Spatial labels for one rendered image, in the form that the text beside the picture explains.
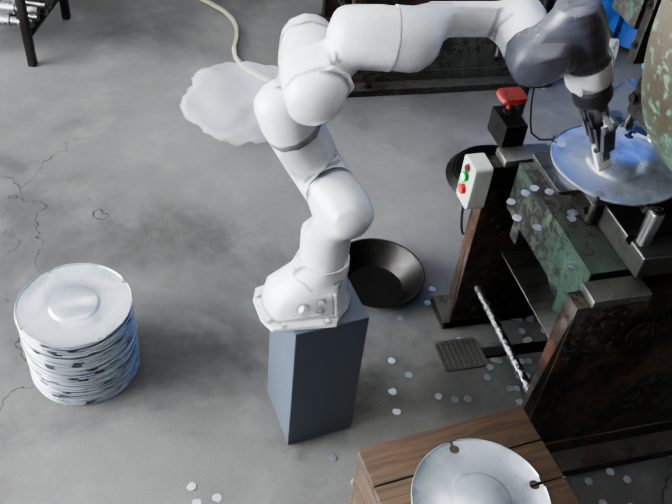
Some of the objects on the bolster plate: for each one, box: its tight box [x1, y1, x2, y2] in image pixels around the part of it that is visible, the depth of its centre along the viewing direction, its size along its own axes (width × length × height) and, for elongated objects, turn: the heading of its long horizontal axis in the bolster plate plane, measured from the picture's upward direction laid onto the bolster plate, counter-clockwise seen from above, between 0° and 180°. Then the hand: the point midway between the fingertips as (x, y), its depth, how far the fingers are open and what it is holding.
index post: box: [635, 207, 665, 247], centre depth 171 cm, size 3×3×10 cm
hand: (601, 155), depth 163 cm, fingers closed
